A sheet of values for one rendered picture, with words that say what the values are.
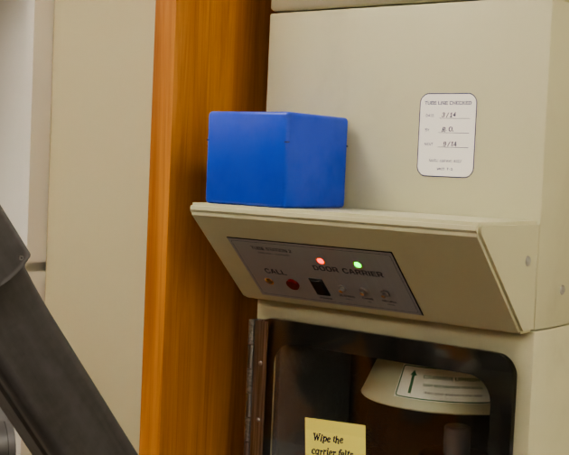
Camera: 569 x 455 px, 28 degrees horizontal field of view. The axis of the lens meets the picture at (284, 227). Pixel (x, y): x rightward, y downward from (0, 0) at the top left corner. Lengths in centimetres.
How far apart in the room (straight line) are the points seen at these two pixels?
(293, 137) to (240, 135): 6
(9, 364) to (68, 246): 133
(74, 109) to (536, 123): 117
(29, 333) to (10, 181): 143
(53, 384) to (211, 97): 53
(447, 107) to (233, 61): 27
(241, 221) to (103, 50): 98
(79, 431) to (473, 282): 38
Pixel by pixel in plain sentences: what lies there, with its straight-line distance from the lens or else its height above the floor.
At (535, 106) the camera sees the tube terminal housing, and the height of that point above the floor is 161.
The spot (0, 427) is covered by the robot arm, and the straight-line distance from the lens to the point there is 111.
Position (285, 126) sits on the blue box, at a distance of 105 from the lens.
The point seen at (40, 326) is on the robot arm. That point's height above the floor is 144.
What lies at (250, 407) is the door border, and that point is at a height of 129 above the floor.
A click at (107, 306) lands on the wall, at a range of 200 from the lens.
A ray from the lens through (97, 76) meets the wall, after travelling 202.
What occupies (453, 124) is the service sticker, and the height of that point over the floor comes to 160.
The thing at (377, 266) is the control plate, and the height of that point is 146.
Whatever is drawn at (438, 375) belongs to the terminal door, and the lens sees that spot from 107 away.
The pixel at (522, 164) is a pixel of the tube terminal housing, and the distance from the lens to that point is 105.
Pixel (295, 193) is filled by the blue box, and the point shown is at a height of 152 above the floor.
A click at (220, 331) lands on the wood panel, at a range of 125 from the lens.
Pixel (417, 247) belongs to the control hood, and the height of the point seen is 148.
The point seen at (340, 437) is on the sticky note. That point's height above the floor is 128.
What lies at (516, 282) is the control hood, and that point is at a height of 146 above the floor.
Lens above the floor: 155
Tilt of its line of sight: 3 degrees down
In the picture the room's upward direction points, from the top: 2 degrees clockwise
